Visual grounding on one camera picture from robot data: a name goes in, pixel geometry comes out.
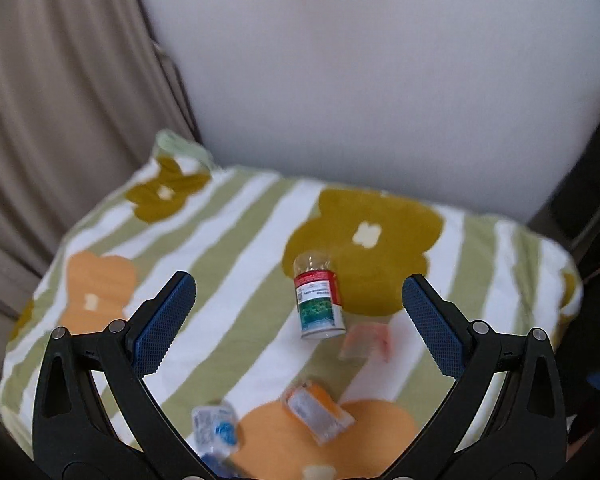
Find red green label cup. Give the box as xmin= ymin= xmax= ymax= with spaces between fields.
xmin=292 ymin=252 xmax=346 ymax=340

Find clear white blue cup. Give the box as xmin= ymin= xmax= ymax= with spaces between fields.
xmin=192 ymin=403 xmax=239 ymax=457

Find blue label cup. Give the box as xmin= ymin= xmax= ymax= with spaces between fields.
xmin=201 ymin=453 xmax=244 ymax=479

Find clear pink cup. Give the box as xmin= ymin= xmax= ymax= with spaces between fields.
xmin=339 ymin=322 xmax=392 ymax=362

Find orange label cup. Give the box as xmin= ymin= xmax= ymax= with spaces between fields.
xmin=282 ymin=380 xmax=355 ymax=445

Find striped floral blanket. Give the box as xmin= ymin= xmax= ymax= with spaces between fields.
xmin=0 ymin=131 xmax=582 ymax=479

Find beige curtain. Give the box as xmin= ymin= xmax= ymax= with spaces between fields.
xmin=0 ymin=0 xmax=197 ymax=380

